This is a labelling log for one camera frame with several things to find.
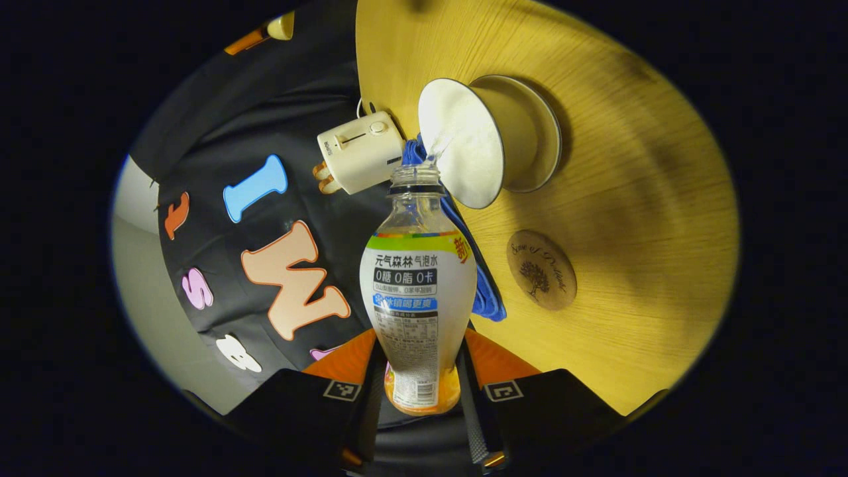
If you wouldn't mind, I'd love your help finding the cream ceramic saucer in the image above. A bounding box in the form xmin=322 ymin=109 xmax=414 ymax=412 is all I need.
xmin=494 ymin=74 xmax=564 ymax=195

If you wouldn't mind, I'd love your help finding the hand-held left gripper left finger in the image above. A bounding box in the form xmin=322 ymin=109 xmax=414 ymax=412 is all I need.
xmin=222 ymin=328 xmax=385 ymax=474

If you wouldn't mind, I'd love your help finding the blue folded towel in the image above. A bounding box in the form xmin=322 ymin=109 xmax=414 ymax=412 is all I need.
xmin=401 ymin=136 xmax=507 ymax=323

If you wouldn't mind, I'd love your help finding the clear plastic water bottle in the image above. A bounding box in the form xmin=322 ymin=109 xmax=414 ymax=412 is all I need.
xmin=359 ymin=162 xmax=478 ymax=417

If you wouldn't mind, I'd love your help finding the cream ceramic teacup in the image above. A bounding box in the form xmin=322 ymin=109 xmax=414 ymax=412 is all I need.
xmin=417 ymin=75 xmax=541 ymax=211

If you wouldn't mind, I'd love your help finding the black backdrop cloth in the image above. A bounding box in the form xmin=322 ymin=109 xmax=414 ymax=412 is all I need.
xmin=129 ymin=0 xmax=478 ymax=464

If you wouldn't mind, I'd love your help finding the round wooden coaster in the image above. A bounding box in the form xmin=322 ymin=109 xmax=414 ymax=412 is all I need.
xmin=507 ymin=229 xmax=578 ymax=311

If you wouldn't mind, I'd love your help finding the white toaster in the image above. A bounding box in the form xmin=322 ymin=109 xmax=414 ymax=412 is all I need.
xmin=317 ymin=111 xmax=406 ymax=195

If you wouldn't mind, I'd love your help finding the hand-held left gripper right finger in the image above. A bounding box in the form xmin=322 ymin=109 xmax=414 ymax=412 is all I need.
xmin=457 ymin=328 xmax=627 ymax=470

